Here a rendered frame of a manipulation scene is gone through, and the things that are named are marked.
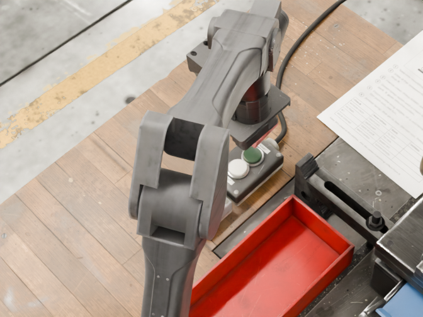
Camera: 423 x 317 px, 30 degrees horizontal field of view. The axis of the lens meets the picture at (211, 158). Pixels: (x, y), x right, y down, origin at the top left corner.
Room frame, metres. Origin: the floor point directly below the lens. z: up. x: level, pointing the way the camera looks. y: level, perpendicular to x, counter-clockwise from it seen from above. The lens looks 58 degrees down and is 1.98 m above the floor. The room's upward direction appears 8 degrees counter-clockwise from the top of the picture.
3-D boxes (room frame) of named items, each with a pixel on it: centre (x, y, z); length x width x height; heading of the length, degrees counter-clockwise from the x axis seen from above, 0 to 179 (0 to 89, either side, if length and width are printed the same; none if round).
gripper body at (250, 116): (0.64, -0.06, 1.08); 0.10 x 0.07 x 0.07; 127
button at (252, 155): (0.64, -0.06, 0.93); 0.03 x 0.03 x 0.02
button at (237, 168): (0.62, -0.04, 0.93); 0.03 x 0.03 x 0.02
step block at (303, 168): (0.57, -0.15, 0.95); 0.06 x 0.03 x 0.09; 37
